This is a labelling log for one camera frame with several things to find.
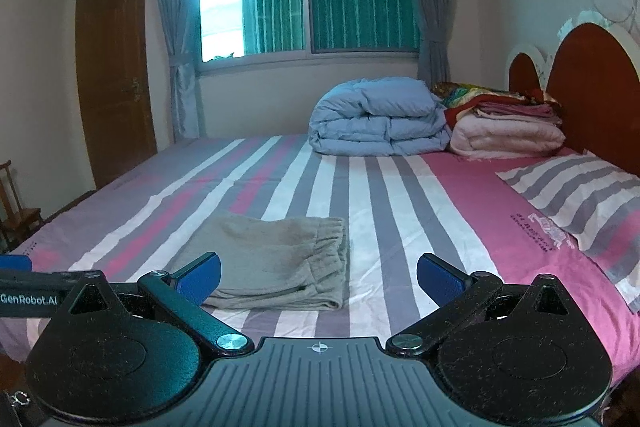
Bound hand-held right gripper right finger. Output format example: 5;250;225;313
386;252;581;359

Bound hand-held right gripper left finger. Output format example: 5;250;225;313
62;252;257;356

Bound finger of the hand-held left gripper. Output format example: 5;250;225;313
0;255;108;294

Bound grey pants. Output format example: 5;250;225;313
169;214;351;313

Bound small wooden chair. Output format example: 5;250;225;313
0;159;46;254

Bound bed with striped sheet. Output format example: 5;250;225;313
0;134;640;390

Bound folded pink blanket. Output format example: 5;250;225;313
448;109;567;160

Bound striped pillow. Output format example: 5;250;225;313
495;154;640;314

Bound folded light blue duvet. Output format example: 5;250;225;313
308;77;454;157

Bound colourful patterned blanket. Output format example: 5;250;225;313
431;81;556;125

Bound folded mauve blanket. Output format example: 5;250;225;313
474;101;563;126

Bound brown wooden door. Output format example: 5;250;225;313
74;0;159;190

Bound red and white headboard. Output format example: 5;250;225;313
507;9;640;180

